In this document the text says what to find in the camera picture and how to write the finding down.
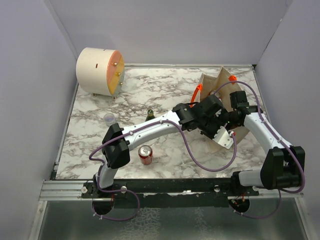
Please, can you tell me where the clear tub of paper clips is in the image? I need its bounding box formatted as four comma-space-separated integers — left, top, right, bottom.
103, 113, 116, 126

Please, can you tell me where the round cream drawer cabinet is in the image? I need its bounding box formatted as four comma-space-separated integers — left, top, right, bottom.
76, 47, 125, 97

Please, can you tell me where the green glass bottle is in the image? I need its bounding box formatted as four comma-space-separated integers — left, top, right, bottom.
145, 109, 155, 122

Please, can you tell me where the beige canvas tote bag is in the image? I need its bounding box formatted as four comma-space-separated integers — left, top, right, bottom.
191, 66, 249, 154

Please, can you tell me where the aluminium frame rail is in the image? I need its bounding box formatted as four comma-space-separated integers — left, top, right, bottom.
39, 180, 304, 201

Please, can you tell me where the red soda can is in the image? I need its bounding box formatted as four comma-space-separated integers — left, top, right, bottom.
138, 145, 153, 165
210, 91, 221, 99

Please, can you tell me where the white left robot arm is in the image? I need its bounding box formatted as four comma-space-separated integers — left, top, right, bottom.
93, 95, 227, 198

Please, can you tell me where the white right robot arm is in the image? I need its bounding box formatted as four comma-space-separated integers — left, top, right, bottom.
224, 90, 306, 196

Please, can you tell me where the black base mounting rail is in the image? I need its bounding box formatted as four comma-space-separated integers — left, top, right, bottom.
81, 177, 259, 209

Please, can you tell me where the red soda can front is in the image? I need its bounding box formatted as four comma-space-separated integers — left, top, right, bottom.
138, 145, 153, 165

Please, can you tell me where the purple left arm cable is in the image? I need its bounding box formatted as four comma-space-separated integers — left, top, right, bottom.
89, 119, 238, 221

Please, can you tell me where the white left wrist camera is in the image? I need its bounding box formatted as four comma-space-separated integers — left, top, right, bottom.
212, 126, 235, 150

